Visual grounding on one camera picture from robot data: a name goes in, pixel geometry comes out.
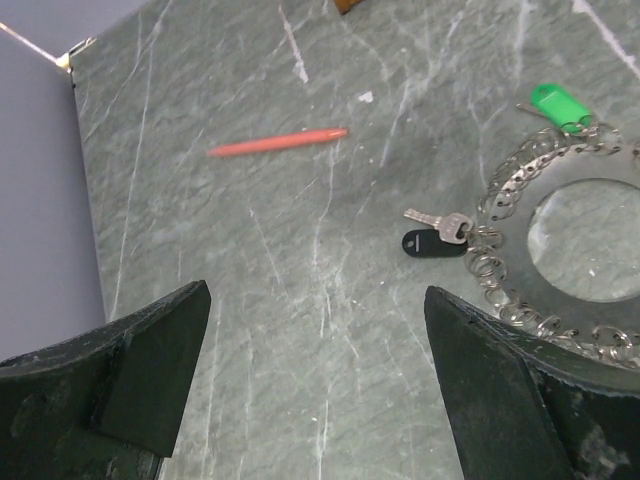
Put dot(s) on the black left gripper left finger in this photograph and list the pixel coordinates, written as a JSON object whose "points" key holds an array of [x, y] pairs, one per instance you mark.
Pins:
{"points": [[107, 404]]}

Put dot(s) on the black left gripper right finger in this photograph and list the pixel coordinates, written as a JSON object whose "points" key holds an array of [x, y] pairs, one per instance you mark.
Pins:
{"points": [[524, 408]]}

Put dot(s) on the grey keyring disc with rings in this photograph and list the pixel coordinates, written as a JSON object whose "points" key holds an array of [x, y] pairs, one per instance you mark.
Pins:
{"points": [[556, 249]]}

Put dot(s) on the black key tag on disc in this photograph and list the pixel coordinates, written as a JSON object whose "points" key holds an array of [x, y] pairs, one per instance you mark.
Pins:
{"points": [[426, 243]]}

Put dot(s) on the silver key on disc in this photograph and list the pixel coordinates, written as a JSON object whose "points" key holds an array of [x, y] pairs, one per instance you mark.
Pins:
{"points": [[452, 228]]}

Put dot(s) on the green key tag on disc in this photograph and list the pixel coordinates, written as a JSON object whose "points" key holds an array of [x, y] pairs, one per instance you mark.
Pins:
{"points": [[561, 108]]}

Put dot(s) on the red pen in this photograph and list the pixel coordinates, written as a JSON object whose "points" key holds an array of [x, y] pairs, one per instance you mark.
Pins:
{"points": [[280, 142]]}

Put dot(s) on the wooden shelf rack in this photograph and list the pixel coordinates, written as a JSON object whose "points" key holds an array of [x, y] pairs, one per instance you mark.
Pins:
{"points": [[344, 6]]}

